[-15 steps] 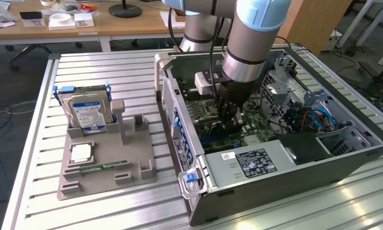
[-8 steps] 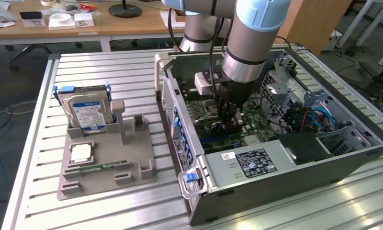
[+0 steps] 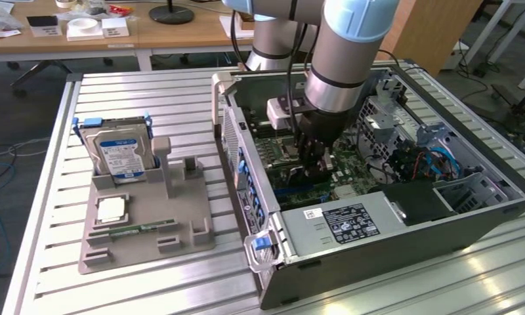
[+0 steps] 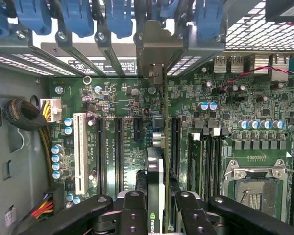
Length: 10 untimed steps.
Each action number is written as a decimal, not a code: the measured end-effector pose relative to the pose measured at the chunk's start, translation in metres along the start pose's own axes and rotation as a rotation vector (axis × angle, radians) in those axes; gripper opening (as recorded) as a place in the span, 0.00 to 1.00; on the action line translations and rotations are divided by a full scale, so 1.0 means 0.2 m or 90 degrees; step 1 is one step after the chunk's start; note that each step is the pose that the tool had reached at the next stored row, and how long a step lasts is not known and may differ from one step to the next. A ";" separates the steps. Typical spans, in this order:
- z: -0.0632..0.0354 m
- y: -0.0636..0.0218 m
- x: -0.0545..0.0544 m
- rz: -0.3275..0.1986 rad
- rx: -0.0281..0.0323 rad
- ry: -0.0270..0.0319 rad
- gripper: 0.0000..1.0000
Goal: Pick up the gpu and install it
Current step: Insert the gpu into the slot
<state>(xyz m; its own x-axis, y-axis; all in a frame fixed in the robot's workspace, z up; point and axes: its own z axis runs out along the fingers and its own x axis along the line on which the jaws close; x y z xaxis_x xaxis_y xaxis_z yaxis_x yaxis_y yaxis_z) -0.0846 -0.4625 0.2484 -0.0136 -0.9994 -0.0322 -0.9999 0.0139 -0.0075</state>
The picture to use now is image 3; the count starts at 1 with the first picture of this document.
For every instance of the flat white box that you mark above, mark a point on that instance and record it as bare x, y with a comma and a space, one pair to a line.
85, 36

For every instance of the hard disk in blue caddy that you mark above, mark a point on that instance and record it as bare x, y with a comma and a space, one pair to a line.
117, 157

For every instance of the blue case latch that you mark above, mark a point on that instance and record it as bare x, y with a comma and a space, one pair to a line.
260, 244

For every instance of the white paper stack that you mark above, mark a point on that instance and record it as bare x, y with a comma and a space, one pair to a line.
245, 31

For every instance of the plain white box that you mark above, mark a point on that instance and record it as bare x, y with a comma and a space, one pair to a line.
115, 28

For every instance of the green motherboard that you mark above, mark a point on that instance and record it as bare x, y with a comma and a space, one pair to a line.
355, 170

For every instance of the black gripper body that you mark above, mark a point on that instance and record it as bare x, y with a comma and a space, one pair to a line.
321, 126

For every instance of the open black PC case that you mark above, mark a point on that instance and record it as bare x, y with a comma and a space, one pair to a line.
376, 256

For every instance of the blue expansion slot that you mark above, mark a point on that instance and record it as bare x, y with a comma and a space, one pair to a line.
281, 191

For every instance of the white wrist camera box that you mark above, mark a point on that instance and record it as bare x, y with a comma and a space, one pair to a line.
280, 113

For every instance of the red packet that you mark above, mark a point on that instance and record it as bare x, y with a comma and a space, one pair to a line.
120, 10

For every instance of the white tape roll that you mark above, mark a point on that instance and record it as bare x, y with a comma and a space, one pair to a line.
81, 24

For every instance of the black installed RAM stick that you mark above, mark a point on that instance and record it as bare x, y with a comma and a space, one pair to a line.
281, 169

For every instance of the white box with black top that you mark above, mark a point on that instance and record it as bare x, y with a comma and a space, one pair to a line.
45, 28

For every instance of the wooden desk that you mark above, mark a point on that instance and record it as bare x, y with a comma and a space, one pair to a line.
48, 44

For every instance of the CPU socket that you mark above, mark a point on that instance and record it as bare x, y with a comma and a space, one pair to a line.
288, 149

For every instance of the graphics card with metal bracket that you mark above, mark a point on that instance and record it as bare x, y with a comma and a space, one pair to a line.
295, 178

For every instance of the grey parts rack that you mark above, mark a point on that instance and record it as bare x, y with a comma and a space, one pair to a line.
148, 210

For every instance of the black round lamp base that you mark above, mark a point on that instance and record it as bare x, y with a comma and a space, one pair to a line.
171, 14

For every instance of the green RAM stick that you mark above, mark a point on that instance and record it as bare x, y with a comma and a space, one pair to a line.
127, 231

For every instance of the grey power supply unit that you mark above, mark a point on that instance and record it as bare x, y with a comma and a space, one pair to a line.
307, 236

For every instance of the grey metal disk bay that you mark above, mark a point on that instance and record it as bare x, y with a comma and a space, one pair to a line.
477, 190

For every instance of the black chair base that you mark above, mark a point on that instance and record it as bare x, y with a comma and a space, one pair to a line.
18, 87

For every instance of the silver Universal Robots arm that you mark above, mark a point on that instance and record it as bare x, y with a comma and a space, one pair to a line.
337, 65

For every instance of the perforated metal drive cage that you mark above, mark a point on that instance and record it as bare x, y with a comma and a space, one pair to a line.
385, 128

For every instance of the white label card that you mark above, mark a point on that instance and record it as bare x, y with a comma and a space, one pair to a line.
4, 33

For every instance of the clear plastic bag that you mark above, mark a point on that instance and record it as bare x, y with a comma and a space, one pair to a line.
0, 14

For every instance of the silver CPU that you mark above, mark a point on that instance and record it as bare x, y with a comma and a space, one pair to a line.
111, 210

